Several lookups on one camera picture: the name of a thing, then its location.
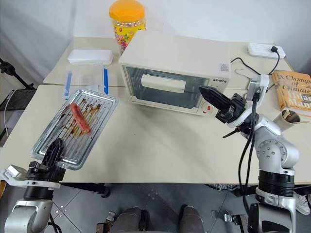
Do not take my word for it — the white sneaker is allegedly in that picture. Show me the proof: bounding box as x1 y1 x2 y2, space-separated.
294 193 311 216

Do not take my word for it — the black table support bar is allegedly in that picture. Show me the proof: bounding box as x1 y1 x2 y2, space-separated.
59 182 110 198

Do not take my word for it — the white power strip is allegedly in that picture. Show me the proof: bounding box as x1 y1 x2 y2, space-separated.
247 42 287 60

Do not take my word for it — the thin white cable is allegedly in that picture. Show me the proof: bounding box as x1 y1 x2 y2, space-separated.
3 89 16 137

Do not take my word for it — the white wire hook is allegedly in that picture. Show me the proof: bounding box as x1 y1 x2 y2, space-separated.
234 68 254 81

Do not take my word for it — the black tripod stand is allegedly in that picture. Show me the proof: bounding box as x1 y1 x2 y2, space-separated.
0 57 35 89

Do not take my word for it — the red and white oven knob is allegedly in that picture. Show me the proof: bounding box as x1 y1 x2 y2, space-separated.
201 102 215 115

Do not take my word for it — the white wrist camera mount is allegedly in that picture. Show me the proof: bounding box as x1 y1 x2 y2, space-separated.
0 164 61 190
246 74 270 109

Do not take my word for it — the paper cup with sticks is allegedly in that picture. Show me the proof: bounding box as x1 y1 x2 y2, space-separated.
273 109 307 133

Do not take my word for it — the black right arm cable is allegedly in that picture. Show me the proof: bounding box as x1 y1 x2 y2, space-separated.
238 92 259 215

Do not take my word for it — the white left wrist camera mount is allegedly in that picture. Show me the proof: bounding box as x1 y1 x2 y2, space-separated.
0 164 61 190

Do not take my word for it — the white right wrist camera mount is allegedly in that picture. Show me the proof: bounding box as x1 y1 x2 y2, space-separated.
246 74 270 109

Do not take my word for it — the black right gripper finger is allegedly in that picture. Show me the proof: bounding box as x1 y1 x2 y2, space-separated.
198 84 230 104
199 89 227 111

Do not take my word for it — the silver metal baking tray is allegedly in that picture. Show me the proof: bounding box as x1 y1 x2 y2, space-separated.
30 88 120 171

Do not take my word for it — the white toaster oven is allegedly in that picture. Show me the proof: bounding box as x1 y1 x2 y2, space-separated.
118 33 231 117

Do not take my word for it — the dark rounded shape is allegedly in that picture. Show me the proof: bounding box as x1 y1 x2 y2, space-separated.
116 206 150 233
179 205 205 233

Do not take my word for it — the orange-lidded candy jar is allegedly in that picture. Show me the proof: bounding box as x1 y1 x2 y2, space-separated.
108 0 147 56

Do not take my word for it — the glass oven door with handle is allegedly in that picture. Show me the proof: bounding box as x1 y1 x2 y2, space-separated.
121 65 210 109

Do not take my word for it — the red grilled sausage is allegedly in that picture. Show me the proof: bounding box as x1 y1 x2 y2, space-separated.
69 102 92 134

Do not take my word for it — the clear bag with blue strips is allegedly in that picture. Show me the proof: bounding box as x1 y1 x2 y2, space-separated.
64 67 110 100

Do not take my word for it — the black oven power cable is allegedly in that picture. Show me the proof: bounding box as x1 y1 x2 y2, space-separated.
230 46 280 76

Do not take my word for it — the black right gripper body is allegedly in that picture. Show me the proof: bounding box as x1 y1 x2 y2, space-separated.
215 93 248 125

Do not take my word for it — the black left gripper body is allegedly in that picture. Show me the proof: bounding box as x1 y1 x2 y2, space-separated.
26 161 67 183

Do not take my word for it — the yellow hardcover book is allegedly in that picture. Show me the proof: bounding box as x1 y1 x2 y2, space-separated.
271 70 311 113

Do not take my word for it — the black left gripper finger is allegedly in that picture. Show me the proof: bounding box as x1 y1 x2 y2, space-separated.
41 138 66 168

